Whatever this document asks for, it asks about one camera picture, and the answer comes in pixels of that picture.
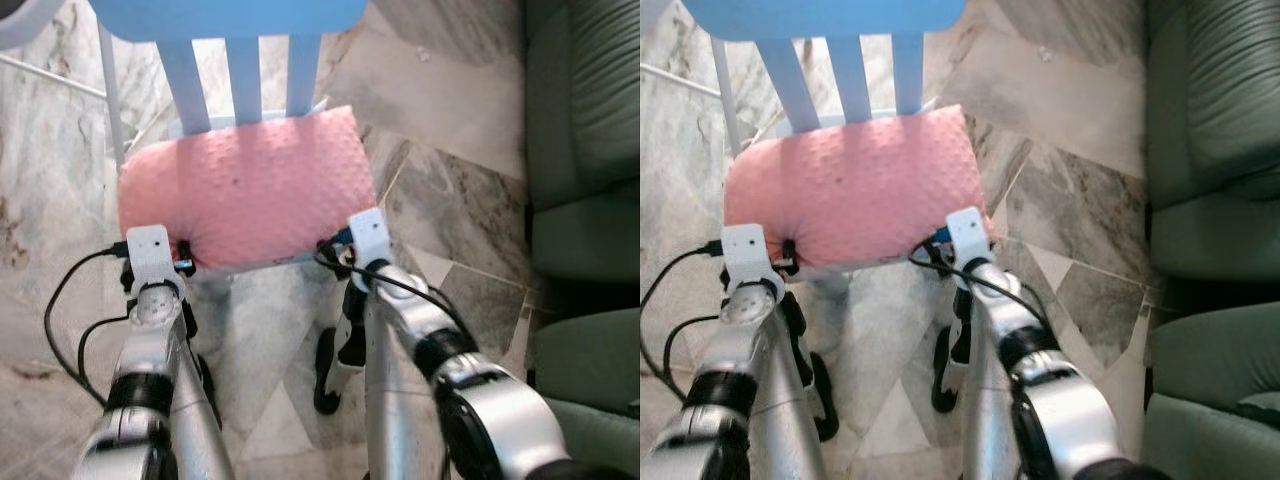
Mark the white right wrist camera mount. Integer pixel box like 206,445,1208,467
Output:
347,208,394,269
945,206,994,267

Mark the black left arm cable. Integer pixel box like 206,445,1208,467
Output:
640,243,726,403
43,243,131,406

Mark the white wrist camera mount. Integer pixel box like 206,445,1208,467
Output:
945,206,994,267
125,225,187,291
722,224,786,291
347,208,394,269

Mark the green leather armchair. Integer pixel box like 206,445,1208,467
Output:
1143,0,1280,286
522,0,641,291

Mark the white round object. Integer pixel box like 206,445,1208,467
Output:
0,0,53,51

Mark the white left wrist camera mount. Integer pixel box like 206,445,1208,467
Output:
722,224,786,291
125,225,187,291

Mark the silver left robot leg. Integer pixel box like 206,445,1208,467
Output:
175,295,238,480
770,290,841,480

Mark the light blue wooden chair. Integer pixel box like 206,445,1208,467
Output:
685,0,967,271
90,0,371,273

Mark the pink dotted pillow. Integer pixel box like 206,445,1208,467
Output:
117,104,380,273
722,103,997,271

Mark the silver right robot leg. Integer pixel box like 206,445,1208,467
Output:
313,285,446,480
930,290,1023,480

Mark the silver robot leg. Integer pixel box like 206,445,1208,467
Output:
770,290,841,480
175,295,238,480
930,290,1023,480
313,285,446,480

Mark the thin white rod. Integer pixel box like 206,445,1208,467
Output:
0,53,106,99
640,62,717,85

